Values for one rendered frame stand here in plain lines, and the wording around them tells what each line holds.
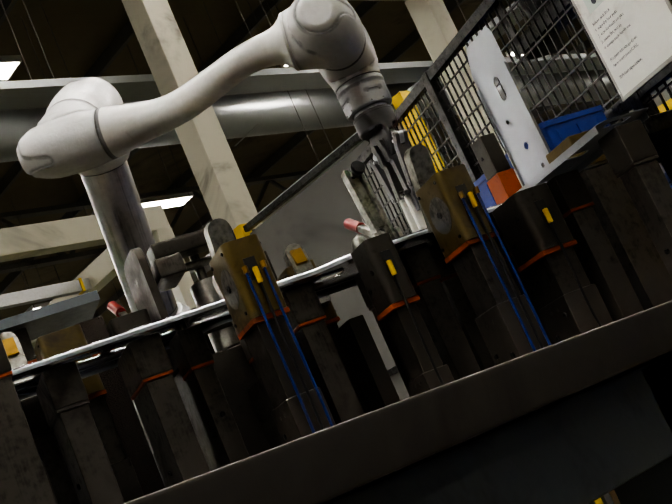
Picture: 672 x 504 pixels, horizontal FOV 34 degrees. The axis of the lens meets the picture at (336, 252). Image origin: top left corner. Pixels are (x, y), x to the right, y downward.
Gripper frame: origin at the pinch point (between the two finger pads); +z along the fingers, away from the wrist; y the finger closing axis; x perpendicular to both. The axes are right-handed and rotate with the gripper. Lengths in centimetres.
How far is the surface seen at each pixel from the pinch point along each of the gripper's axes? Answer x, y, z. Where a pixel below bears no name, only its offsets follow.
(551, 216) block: 8.1, 23.8, 12.7
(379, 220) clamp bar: 0.3, -14.4, -4.4
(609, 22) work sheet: 54, 6, -24
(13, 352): -70, -12, -1
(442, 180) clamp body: -8.0, 24.9, 2.3
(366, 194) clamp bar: 0.5, -15.3, -10.3
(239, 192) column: 267, -744, -251
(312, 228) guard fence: 100, -260, -71
